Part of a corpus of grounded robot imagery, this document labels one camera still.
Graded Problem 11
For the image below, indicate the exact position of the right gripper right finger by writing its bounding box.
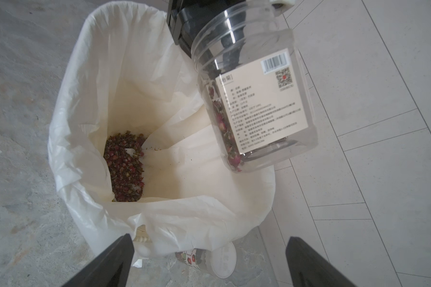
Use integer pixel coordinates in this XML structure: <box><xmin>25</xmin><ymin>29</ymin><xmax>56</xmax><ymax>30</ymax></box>
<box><xmin>286</xmin><ymin>237</ymin><xmax>356</xmax><ymax>287</ymax></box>

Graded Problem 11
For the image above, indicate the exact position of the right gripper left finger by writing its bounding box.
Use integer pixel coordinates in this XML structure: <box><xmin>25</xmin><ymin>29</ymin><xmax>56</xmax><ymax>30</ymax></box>
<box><xmin>62</xmin><ymin>234</ymin><xmax>134</xmax><ymax>287</ymax></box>

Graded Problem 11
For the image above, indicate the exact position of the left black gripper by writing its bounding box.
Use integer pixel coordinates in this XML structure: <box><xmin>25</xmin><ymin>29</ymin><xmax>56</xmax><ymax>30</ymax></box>
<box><xmin>166</xmin><ymin>1</ymin><xmax>248</xmax><ymax>57</ymax></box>

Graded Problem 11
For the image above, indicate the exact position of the black lidded glass jar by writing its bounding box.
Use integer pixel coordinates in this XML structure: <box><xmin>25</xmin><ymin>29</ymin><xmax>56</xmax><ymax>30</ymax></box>
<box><xmin>191</xmin><ymin>1</ymin><xmax>318</xmax><ymax>173</ymax></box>

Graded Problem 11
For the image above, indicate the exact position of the dried flower tea pile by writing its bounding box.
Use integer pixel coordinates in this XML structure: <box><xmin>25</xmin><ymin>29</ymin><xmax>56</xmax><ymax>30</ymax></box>
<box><xmin>104</xmin><ymin>131</ymin><xmax>146</xmax><ymax>202</ymax></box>

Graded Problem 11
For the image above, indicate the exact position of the cream woven waste bin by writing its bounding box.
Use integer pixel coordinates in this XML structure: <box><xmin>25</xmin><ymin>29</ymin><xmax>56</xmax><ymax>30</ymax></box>
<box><xmin>130</xmin><ymin>224</ymin><xmax>153</xmax><ymax>257</ymax></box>

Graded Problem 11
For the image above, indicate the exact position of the white plastic bin liner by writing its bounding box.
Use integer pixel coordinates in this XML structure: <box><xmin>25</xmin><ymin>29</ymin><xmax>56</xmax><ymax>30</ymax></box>
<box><xmin>48</xmin><ymin>1</ymin><xmax>275</xmax><ymax>259</ymax></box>

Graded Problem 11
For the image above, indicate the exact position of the white lidded glass jar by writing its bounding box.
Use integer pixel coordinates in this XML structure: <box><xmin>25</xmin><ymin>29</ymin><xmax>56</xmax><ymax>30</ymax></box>
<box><xmin>175</xmin><ymin>242</ymin><xmax>237</xmax><ymax>279</ymax></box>

